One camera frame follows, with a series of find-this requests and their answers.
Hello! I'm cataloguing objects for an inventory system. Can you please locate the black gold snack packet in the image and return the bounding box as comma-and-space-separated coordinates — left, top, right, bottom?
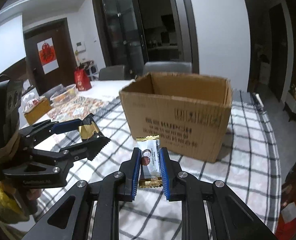
79, 113, 104, 141

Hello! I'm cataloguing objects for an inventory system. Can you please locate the white gold-ended snack bar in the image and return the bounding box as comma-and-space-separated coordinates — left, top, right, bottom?
136, 135, 162, 188

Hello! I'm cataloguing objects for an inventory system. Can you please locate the left hand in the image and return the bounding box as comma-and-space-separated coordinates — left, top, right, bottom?
19, 189, 42, 215

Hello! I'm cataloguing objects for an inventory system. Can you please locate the patterned floral tablecloth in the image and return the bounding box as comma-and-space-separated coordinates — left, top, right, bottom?
47, 96, 108, 122

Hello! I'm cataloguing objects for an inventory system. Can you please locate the yellow cardboard box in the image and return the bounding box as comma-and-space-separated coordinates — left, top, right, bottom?
24, 98, 52, 125

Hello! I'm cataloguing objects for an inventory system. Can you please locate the clear plastic food container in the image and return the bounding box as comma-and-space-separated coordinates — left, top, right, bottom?
50, 84, 78, 106

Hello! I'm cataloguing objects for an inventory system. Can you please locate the red gift bag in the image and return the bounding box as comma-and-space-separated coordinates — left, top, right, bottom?
74, 67, 92, 92

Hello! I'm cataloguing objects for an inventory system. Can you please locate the checkered white tablecloth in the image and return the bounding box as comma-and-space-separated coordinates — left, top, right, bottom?
25, 90, 281, 239

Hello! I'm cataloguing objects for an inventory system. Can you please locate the brown cardboard box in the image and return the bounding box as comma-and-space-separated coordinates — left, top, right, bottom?
119, 72, 232, 163

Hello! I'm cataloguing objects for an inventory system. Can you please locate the grey dining chair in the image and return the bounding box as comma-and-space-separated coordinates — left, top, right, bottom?
143, 61, 192, 75
99, 65, 126, 81

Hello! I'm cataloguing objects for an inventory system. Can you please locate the red fu door poster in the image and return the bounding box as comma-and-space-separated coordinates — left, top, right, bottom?
37, 38, 59, 74

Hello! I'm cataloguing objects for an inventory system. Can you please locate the red wooden chair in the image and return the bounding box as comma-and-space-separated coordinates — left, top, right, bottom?
275, 163, 296, 239

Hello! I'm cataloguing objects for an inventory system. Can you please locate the white low cabinet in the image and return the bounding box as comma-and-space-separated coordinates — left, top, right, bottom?
283, 96, 296, 122

